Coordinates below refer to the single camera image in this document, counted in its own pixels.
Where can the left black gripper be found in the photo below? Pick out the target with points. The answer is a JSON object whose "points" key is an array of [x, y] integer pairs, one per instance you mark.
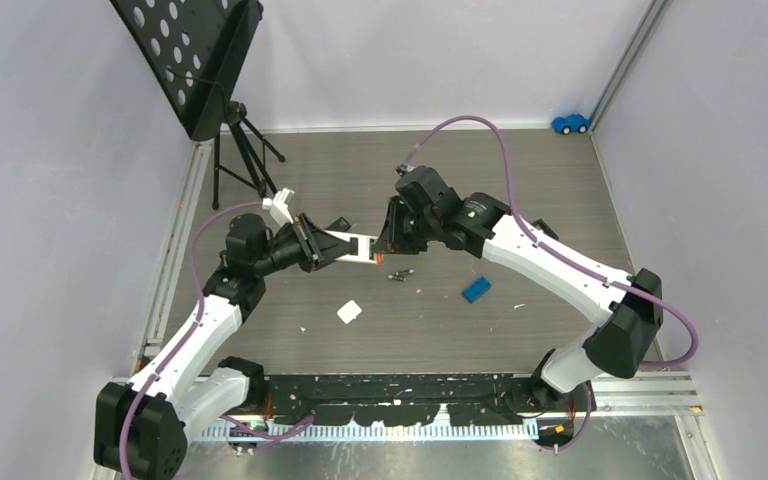
{"points": [[317, 246]]}

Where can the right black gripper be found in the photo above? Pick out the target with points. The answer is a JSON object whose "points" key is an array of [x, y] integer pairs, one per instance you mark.
{"points": [[391, 241]]}

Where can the white red remote control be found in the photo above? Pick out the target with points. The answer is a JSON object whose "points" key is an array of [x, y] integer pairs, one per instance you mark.
{"points": [[362, 247]]}

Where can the white battery cover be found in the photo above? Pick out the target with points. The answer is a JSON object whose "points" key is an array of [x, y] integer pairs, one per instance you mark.
{"points": [[349, 312]]}

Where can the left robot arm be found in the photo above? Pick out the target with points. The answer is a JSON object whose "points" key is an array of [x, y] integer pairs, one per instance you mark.
{"points": [[144, 426]]}

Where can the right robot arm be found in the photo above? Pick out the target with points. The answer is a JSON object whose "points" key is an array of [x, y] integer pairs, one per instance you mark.
{"points": [[619, 305]]}

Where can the black remote control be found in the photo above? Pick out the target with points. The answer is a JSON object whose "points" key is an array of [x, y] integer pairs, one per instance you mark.
{"points": [[341, 225]]}

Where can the blue toy brick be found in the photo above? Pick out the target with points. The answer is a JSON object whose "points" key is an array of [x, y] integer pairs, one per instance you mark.
{"points": [[476, 289]]}

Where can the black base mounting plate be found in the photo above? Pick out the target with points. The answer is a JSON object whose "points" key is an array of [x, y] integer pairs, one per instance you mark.
{"points": [[401, 400]]}

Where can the blue toy car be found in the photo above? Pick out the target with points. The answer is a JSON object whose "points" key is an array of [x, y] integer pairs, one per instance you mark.
{"points": [[573, 123]]}

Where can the black perforated music stand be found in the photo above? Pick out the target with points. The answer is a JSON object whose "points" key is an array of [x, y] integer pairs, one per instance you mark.
{"points": [[196, 51]]}

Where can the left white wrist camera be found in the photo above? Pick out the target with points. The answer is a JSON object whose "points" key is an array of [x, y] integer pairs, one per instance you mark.
{"points": [[279, 206]]}

